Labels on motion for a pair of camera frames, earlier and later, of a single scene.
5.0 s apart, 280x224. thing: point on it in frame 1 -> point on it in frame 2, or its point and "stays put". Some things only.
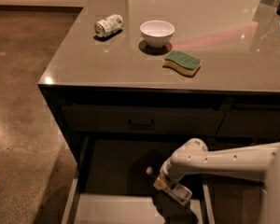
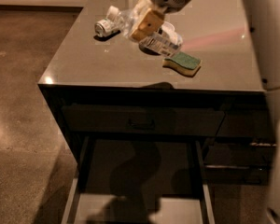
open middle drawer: (113, 187) stays put
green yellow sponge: (184, 63) stays put
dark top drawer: (125, 119) stays put
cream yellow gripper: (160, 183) -> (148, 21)
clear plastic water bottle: (178, 193) -> (164, 39)
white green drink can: (108, 25) stays put
